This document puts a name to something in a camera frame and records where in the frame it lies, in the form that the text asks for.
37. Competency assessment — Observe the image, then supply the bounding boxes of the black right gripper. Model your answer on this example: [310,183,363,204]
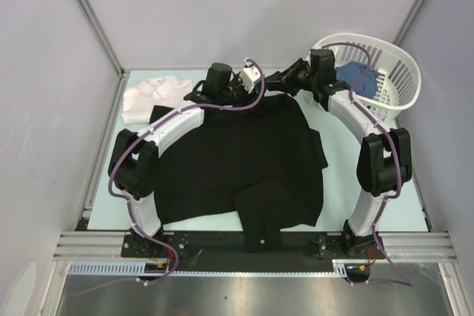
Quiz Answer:
[266,58,318,98]

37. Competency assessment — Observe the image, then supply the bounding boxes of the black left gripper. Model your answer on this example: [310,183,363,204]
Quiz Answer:
[218,72,259,115]

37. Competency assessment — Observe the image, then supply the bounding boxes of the black long sleeve shirt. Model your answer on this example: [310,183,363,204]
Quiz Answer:
[154,94,327,252]

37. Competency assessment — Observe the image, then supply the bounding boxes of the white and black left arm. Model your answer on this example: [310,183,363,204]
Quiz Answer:
[107,58,266,257]

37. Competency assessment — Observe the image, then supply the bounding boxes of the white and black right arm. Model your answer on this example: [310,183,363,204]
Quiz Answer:
[265,48,413,258]

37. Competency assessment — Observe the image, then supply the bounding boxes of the blue crumpled shirt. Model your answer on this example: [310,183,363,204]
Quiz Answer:
[336,61,381,99]

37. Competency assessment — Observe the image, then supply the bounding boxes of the folded white shirt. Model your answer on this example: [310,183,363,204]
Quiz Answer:
[121,75,193,125]

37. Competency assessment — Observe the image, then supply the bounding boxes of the white plastic laundry basket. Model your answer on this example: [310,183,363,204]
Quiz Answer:
[313,33,421,121]

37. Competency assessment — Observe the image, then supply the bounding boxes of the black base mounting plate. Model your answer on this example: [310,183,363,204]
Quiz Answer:
[121,230,387,283]

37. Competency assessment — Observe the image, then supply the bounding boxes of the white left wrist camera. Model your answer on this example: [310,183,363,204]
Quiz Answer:
[239,58,261,93]

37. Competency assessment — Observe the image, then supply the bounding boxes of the white slotted cable duct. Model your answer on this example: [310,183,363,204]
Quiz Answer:
[67,260,370,278]

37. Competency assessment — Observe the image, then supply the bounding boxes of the aluminium frame rail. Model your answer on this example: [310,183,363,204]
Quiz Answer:
[53,231,457,263]

